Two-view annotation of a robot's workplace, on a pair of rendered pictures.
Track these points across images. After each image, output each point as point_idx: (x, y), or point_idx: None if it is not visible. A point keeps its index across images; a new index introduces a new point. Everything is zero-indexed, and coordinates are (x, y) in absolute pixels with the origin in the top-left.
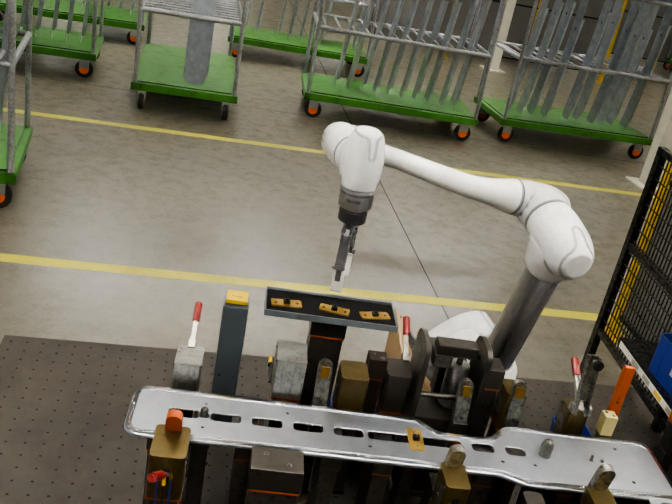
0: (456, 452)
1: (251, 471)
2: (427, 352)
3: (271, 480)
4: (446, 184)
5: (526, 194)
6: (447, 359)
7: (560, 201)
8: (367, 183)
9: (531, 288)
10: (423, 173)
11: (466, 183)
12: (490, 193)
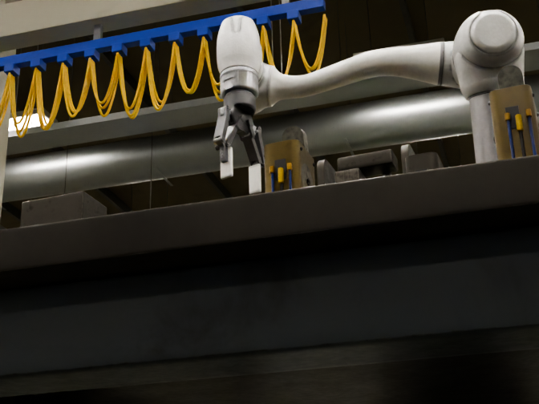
0: (287, 130)
1: (22, 206)
2: (318, 164)
3: (46, 212)
4: (350, 66)
5: (447, 44)
6: (351, 171)
7: None
8: (237, 54)
9: (479, 115)
10: (328, 72)
11: (369, 53)
12: (399, 52)
